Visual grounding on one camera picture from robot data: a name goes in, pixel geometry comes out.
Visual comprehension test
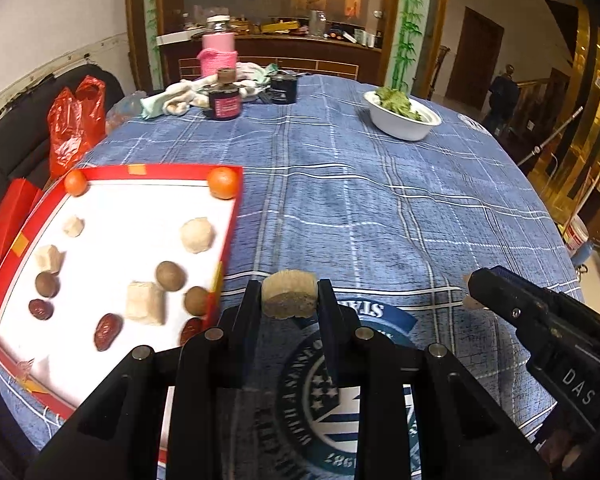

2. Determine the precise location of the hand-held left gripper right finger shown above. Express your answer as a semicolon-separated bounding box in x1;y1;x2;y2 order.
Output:
317;279;551;480

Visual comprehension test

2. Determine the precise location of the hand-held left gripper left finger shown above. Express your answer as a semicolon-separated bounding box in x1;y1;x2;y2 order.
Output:
25;279;264;480

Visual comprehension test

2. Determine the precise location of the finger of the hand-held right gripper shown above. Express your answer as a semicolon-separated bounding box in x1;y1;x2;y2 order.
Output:
470;292;576;353
467;266;600;333

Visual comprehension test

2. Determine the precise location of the brown round longan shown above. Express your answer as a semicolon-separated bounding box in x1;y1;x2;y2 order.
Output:
35;272;60;297
155;261;187;292
183;286;211;318

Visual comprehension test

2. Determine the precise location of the large beige rice cake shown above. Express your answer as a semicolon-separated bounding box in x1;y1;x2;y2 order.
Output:
180;216;215;255

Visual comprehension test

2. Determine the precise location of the mandarin orange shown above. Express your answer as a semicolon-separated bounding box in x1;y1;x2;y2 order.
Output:
207;166;241;201
63;170;90;197

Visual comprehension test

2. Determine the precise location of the red cardboard box white inside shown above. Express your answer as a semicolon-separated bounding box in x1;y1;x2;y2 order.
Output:
0;164;244;421

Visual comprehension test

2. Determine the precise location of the white plastic bucket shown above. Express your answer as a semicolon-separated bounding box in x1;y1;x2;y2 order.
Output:
564;217;590;258

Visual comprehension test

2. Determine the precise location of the blue plaid tablecloth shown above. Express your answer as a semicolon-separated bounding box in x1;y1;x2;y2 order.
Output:
25;74;581;480

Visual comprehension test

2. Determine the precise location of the metal mop pole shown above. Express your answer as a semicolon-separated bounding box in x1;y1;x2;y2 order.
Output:
517;107;585;166

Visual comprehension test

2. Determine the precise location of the wooden stair railing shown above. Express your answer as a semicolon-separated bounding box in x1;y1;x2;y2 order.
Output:
517;77;551;136

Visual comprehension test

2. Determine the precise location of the white bowl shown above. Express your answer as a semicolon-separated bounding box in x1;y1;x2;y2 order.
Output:
364;89;443;142

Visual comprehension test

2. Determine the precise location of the gold column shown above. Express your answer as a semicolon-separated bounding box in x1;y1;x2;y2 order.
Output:
567;5;600;196

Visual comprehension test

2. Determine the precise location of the dark jar red label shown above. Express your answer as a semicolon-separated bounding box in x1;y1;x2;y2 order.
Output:
207;67;242;121

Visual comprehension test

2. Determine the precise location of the green lettuce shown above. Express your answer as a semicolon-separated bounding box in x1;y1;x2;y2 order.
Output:
375;86;423;121

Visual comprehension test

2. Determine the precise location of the black cup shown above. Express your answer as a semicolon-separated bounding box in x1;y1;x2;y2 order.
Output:
269;74;299;106

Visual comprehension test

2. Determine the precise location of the white cloth bundle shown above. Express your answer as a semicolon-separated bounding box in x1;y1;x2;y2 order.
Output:
160;61;271;116

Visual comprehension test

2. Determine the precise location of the dark wooden chair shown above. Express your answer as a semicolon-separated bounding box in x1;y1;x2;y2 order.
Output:
426;45;451;101

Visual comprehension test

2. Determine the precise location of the pale green cloth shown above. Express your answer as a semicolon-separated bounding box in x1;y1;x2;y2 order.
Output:
140;95;171;121

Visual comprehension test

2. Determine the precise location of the brown wooden door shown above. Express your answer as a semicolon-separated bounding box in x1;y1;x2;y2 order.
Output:
447;7;505;111

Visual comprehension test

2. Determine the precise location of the clear plastic bag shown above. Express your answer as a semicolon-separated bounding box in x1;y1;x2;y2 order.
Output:
105;91;146;133

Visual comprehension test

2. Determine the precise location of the red plastic bag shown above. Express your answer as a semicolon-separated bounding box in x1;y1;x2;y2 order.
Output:
47;75;107;179

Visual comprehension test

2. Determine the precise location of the red cardboard lid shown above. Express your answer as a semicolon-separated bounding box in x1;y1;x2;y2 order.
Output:
0;178;43;266

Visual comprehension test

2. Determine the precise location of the glass jar pink knit sleeve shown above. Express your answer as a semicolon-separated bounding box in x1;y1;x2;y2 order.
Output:
196;15;238;78

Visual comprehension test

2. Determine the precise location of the bamboo painted panel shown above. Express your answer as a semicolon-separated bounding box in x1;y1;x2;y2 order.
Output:
142;0;162;78
387;0;433;92

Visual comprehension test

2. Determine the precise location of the white flat box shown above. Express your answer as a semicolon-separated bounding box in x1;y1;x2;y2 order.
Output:
156;30;203;46

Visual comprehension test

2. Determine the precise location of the black leather sofa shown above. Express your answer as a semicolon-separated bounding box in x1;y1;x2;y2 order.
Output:
0;62;126;261

